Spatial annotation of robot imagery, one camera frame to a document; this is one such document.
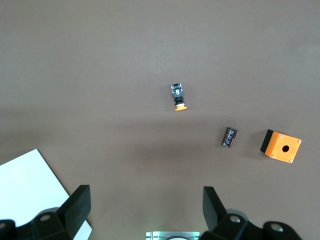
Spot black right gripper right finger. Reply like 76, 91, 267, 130
198, 186, 305, 240

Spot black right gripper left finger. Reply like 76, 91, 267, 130
0, 184, 91, 240

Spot white drawer cabinet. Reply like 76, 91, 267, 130
0, 148, 93, 240

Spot yellow cap push button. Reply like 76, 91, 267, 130
170, 83, 189, 112

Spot orange box with round hole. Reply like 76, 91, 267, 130
260, 129, 302, 164

